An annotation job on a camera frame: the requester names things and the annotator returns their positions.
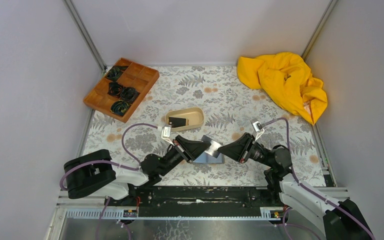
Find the dark rolled ribbon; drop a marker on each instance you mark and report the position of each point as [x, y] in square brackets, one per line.
[120, 107]
[129, 94]
[115, 89]
[115, 72]

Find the beige oval plastic tray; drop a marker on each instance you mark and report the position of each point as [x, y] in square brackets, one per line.
[195, 115]

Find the black credit card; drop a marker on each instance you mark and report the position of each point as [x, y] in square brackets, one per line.
[178, 122]
[212, 150]

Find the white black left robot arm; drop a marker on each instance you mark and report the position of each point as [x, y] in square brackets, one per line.
[97, 171]

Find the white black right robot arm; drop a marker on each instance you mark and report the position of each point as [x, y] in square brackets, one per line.
[336, 219]

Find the orange compartment organizer tray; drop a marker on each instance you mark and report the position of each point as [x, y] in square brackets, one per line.
[139, 76]

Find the yellow crumpled cloth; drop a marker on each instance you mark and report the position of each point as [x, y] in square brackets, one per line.
[288, 81]

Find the floral patterned table mat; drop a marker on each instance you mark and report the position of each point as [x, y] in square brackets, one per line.
[228, 107]

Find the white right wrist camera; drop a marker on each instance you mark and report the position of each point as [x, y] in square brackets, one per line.
[258, 129]

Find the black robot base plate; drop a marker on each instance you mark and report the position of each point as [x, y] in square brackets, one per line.
[200, 201]

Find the grey card holder wallet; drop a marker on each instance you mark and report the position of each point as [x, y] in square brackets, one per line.
[206, 158]

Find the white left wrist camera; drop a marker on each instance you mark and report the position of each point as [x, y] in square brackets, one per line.
[165, 133]

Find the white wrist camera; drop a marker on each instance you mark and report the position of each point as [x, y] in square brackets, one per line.
[165, 133]
[258, 129]

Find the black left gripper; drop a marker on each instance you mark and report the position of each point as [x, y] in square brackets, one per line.
[181, 149]

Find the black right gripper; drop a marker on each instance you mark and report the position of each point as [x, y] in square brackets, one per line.
[249, 150]

